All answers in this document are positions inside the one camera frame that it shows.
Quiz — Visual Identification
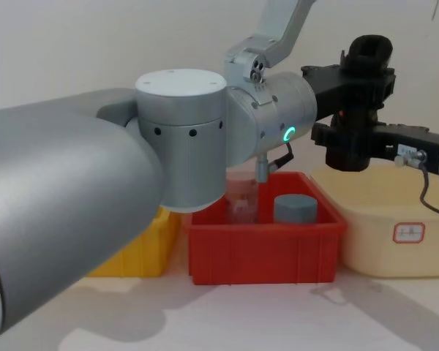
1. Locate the thin dark left gripper cable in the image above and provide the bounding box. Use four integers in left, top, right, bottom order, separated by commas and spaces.
255, 143, 296, 183

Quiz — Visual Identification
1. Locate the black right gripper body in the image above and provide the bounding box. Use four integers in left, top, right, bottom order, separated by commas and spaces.
382, 122, 439, 173

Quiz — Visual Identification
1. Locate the cream plastic bin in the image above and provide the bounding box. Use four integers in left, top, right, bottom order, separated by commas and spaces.
309, 163, 439, 280

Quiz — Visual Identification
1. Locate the black hollow plastic part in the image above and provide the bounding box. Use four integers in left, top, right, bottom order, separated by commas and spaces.
325, 34, 395, 173

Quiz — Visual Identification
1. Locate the thin dark gripper cable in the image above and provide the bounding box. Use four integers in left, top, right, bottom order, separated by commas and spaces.
394, 148, 439, 222
255, 143, 296, 183

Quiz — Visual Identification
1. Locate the clear plastic jar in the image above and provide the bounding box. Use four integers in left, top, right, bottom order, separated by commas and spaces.
225, 171, 260, 225

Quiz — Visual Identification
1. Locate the thin dark right gripper cable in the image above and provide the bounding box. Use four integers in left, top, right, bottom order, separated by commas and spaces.
394, 148, 439, 222

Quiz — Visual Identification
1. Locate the red plastic bin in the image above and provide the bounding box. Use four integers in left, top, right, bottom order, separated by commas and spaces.
184, 171, 348, 287

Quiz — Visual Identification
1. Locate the grey hexagonal cap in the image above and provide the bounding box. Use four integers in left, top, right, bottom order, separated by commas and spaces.
273, 194, 318, 225

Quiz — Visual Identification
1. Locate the yellow plastic bin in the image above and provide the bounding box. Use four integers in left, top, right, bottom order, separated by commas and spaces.
86, 206, 182, 278

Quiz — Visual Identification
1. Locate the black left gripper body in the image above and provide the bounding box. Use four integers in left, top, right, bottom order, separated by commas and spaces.
301, 64, 347, 121

